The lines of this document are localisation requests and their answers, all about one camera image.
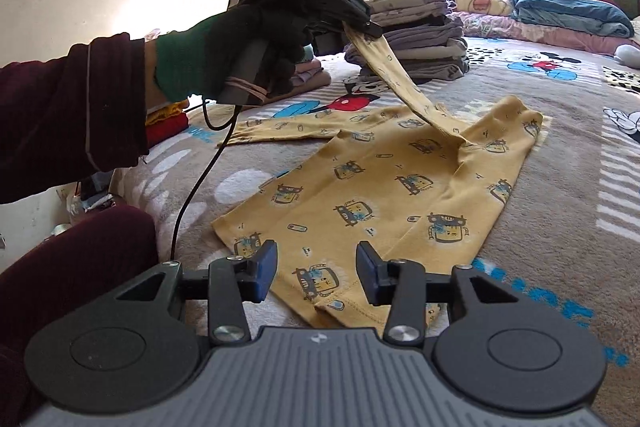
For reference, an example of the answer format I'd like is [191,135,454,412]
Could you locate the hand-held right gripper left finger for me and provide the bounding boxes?
[100,239,279,347]

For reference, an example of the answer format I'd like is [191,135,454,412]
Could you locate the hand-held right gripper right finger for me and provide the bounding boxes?
[356,241,538,347]

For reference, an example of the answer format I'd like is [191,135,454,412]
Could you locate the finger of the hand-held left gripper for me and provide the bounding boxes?
[345,23,383,40]
[309,0,373,28]

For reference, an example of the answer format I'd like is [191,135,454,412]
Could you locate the yellow printed shirt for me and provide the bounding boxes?
[212,24,553,330]

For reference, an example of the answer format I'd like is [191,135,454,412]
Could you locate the person's left forearm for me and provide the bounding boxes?
[0,32,166,205]

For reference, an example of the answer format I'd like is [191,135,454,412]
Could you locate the stack of grey folded clothes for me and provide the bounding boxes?
[345,0,471,84]

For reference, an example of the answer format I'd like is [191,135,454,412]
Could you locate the stack of colourful folded clothes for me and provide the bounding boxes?
[290,47,333,88]

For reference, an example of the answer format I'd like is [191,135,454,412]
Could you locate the person's left hand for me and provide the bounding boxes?
[154,3,315,102]

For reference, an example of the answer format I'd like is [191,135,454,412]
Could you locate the floral pink pillow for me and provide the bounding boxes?
[449,0,517,18]

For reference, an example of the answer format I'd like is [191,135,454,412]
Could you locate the red folded garment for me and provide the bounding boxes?
[145,112,191,148]

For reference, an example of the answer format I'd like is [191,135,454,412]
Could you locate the yellow knit garment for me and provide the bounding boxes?
[145,102,187,122]

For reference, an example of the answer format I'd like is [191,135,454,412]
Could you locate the cartoon mouse printed blanket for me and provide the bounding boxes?
[120,27,640,408]

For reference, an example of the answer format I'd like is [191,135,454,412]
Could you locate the blue folded blanket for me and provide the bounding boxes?
[510,0,636,40]

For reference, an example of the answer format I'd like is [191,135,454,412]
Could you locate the person's maroon trouser leg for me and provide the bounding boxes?
[0,207,160,427]

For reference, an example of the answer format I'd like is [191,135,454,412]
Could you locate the light blue plush toy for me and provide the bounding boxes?
[614,44,640,68]

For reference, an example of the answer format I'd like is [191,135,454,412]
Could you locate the black cable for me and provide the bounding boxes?
[170,99,237,264]

